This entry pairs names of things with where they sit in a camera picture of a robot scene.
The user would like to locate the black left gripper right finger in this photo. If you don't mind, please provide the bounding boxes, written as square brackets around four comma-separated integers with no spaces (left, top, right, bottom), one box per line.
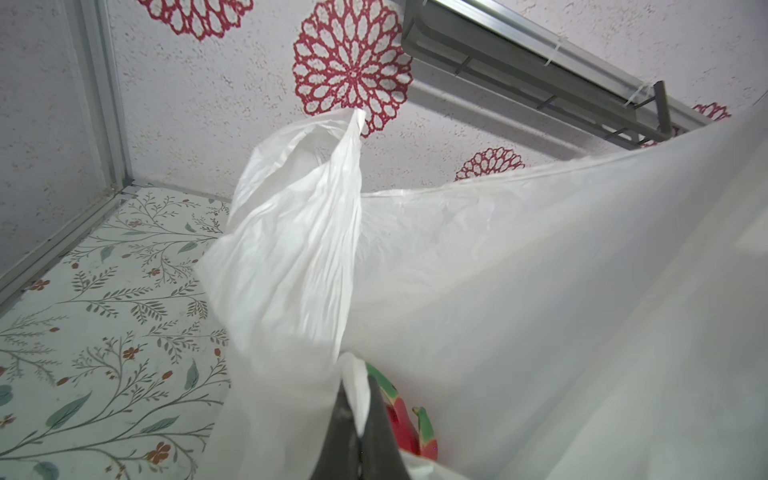
[359,375,410,480]

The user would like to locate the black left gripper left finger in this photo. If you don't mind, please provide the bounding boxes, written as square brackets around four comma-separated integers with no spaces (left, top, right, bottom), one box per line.
[310,385,361,480]

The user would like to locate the white plastic bag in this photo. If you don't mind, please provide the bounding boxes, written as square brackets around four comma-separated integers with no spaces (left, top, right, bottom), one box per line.
[197,103,767,479]

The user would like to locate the grey metal wall shelf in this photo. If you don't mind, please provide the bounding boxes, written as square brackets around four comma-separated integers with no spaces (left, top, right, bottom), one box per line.
[400,0,673,151]

